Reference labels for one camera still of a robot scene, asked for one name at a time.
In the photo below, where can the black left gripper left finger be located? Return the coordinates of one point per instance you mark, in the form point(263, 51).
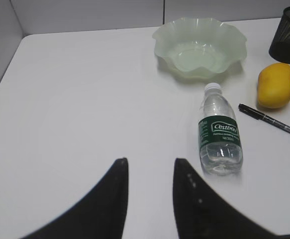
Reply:
point(100, 214)

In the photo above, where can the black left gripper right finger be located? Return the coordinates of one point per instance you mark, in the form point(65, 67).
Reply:
point(200, 213)

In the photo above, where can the clear water bottle green label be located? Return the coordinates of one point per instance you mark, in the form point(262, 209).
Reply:
point(220, 148)

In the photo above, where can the black marker pen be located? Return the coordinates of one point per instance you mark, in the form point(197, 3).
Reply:
point(261, 116)

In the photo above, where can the yellow mango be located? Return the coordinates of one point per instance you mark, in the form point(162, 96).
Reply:
point(273, 87)

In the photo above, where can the pale green wavy plate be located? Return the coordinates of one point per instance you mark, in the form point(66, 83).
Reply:
point(199, 48)

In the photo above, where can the black mesh pen holder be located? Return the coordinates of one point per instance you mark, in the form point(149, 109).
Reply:
point(280, 46)

